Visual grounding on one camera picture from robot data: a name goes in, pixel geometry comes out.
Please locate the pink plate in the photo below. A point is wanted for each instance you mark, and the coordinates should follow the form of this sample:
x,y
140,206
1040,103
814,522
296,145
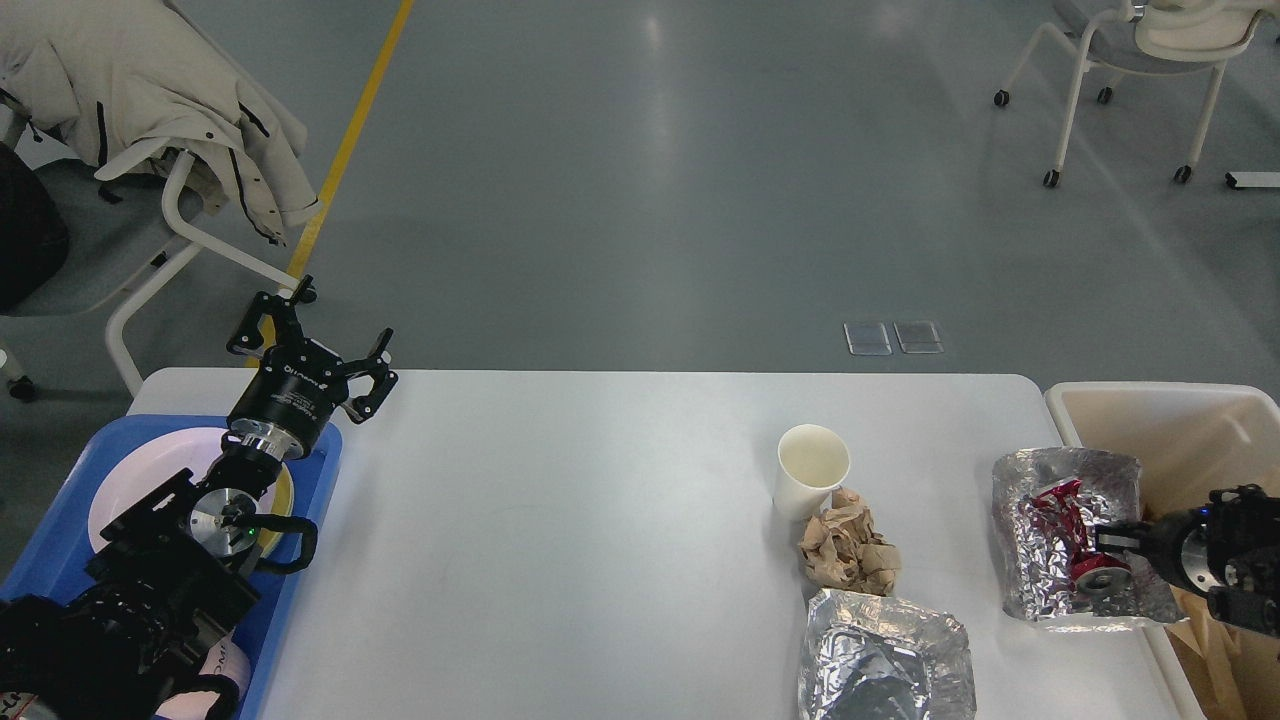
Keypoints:
x,y
145,468

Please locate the yellow plate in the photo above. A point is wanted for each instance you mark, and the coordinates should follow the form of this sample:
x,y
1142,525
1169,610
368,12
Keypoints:
x,y
277,500

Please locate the blue plastic tray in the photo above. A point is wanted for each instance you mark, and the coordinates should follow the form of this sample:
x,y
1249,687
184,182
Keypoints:
x,y
52,564

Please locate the white chair right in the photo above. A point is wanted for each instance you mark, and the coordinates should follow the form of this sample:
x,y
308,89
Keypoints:
x,y
1143,38

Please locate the clear floor plate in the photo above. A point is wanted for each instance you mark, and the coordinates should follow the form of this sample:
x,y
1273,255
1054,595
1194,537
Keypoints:
x,y
918,337
868,339

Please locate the beige jacket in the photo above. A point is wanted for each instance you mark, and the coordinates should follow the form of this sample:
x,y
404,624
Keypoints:
x,y
101,76

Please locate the white bar on floor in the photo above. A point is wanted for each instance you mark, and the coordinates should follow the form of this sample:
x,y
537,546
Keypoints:
x,y
1253,179

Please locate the left clear floor plate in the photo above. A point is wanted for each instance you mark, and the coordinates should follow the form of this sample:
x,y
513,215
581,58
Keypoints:
x,y
868,339

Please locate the white chair left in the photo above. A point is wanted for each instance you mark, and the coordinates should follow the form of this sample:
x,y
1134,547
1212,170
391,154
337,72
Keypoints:
x,y
130,235

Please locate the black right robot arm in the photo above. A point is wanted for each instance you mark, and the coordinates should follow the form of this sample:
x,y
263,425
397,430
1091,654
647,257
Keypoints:
x,y
1226,551

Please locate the silver foil bag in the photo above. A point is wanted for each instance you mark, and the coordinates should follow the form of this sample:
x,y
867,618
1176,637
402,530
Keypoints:
x,y
872,657

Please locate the white paper cup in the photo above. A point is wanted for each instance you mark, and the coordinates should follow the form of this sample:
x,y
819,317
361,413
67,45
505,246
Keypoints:
x,y
812,462

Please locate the pink ribbed mug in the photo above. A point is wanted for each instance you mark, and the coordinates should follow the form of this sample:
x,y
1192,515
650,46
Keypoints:
x,y
227,659

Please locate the brown paper sheet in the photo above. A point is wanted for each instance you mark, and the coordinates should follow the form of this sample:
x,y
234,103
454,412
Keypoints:
x,y
1233,673

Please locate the white chair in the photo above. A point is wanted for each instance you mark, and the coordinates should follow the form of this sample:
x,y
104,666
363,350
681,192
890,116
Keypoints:
x,y
1143,38
130,235

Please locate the red foil wrapper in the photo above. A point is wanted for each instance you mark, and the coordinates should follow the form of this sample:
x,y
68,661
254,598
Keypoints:
x,y
1091,572

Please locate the right clear floor plate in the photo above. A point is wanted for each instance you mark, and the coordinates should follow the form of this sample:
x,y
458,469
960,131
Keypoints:
x,y
918,337

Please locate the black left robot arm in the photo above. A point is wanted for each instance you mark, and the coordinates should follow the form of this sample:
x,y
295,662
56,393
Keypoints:
x,y
174,577

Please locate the white plastic bin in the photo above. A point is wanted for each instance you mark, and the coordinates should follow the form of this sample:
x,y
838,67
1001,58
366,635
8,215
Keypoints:
x,y
1190,438

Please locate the black bag on chair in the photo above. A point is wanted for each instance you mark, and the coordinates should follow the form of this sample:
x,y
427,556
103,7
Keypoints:
x,y
34,237

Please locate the crumpled brown paper ball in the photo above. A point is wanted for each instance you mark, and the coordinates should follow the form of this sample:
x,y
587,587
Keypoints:
x,y
842,549

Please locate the clear plastic wrap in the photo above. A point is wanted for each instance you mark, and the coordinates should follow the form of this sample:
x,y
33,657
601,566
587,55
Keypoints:
x,y
1035,586

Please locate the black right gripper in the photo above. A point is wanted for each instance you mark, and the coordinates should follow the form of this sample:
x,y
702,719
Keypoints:
x,y
1177,546

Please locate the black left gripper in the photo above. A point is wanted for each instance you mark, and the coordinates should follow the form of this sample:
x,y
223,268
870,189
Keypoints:
x,y
298,385

